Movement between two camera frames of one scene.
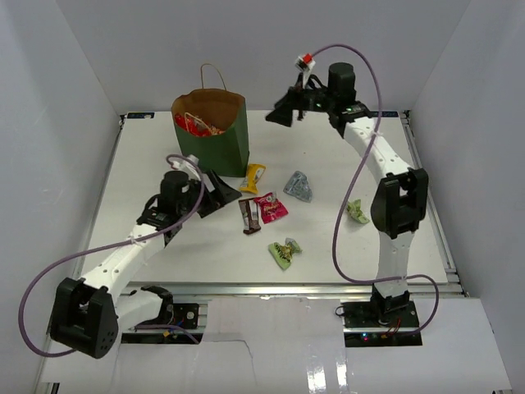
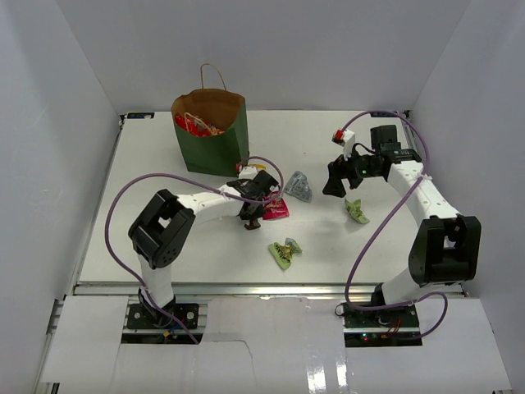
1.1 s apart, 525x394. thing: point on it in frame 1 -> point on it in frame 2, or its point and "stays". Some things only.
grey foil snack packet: [298, 185] stays
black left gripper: [223, 195] -> [257, 215]
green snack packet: [353, 208] stays
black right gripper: [294, 100] -> [339, 171]
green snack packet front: [282, 254] stays
